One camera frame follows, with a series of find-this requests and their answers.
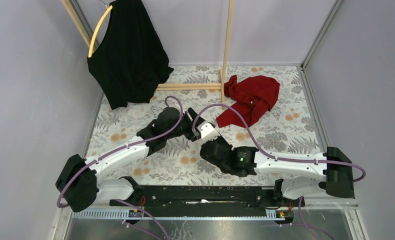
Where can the black garment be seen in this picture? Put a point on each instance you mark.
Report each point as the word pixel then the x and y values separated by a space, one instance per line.
pixel 130 61

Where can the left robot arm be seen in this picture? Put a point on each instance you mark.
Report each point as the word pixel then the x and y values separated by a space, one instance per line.
pixel 82 181

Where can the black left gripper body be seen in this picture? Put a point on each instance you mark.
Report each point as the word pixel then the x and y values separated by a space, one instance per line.
pixel 185 127

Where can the wooden rack frame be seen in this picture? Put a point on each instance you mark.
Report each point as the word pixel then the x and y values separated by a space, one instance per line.
pixel 86 33

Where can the wooden hanger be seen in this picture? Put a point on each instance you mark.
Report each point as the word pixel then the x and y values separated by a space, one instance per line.
pixel 96 31

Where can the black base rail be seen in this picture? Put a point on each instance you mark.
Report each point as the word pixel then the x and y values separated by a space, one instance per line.
pixel 209 201

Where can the red cloth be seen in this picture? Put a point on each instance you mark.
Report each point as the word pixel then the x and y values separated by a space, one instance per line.
pixel 253 96

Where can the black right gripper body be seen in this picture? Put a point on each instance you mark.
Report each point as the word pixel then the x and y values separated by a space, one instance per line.
pixel 220 140

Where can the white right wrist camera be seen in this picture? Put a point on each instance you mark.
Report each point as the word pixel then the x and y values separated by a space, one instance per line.
pixel 207 132

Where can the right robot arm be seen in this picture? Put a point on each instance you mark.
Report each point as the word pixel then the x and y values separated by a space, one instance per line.
pixel 330 172

